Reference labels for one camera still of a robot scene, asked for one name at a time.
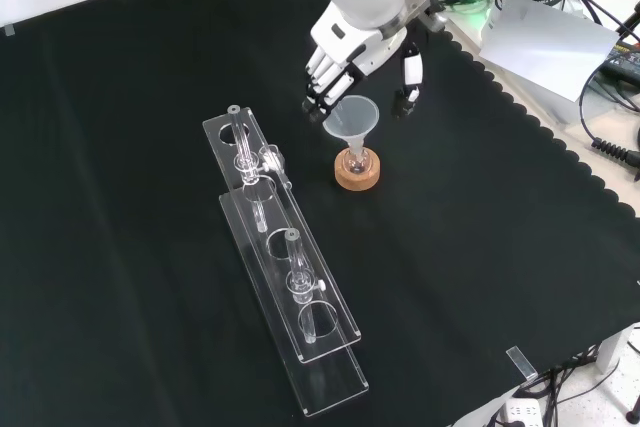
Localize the black device with yellow label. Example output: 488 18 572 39
598 40 640 84

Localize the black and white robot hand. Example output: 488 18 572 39
301 10 427 124

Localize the black cloth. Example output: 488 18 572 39
0 0 640 427

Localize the glass round-bottom flask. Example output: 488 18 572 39
344 144 372 176

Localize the white table leg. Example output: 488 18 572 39
596 320 640 377

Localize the white power strip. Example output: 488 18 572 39
498 396 545 427

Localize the black coiled cable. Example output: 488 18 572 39
578 60 640 169

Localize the grey paper sheet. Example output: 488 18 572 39
478 0 622 124

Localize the translucent plastic funnel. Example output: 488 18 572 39
322 95 381 159

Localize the glass weighing funnel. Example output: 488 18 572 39
259 143 294 193

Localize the black tripod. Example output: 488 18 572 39
616 0 640 44

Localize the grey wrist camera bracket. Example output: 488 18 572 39
403 0 450 34

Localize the clear acrylic funnel stand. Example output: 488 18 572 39
201 105 371 420

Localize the cork ring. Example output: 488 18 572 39
333 146 383 192

